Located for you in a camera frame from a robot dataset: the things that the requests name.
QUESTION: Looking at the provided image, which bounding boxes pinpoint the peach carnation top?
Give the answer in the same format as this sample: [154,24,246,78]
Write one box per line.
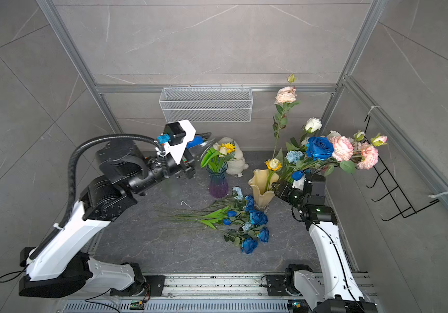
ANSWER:
[275,86,297,105]

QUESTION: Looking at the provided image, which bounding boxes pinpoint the blue purple ribbed vase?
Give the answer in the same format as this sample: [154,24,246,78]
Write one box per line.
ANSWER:
[207,163,229,199]

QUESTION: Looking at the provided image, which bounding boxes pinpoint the white wire wall basket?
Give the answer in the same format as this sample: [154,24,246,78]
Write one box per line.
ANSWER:
[159,87,253,123]

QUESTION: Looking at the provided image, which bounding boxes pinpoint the blue rose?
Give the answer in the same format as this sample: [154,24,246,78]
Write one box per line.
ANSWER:
[223,235,258,254]
[240,210,268,226]

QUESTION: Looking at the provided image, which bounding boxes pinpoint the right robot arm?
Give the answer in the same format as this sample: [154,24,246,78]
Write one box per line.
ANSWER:
[272,174,378,312]

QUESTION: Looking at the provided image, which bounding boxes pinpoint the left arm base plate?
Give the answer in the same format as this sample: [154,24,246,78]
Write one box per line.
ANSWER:
[109,275,166,297]

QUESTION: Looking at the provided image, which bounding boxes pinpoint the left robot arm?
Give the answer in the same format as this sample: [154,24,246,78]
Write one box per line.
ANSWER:
[0,120,214,299]

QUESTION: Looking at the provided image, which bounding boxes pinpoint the blue rose low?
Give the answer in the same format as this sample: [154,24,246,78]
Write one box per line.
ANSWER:
[257,228,270,243]

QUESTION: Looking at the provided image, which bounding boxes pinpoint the black wire hook rack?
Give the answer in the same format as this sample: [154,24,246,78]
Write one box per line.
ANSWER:
[360,114,440,222]

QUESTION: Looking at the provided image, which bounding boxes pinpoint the pink carnation pair right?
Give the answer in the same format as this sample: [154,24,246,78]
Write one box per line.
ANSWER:
[328,136,379,170]

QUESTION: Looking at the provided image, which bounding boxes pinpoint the white rose cluster right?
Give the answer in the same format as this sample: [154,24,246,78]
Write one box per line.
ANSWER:
[326,130,354,143]

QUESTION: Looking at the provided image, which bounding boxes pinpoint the cream wavy glass vase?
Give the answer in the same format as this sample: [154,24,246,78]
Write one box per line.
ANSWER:
[248,169,280,211]

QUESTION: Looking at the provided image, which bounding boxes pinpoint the yellow sunflower centre vase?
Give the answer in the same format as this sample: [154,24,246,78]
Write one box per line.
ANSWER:
[220,143,236,155]

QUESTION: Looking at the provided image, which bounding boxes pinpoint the blue tulip vase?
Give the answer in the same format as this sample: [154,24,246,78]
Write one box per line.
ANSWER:
[291,170,304,181]
[173,206,237,222]
[198,218,233,230]
[186,133,217,166]

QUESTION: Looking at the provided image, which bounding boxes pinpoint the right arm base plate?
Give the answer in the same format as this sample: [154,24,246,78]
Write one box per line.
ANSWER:
[261,275,290,297]

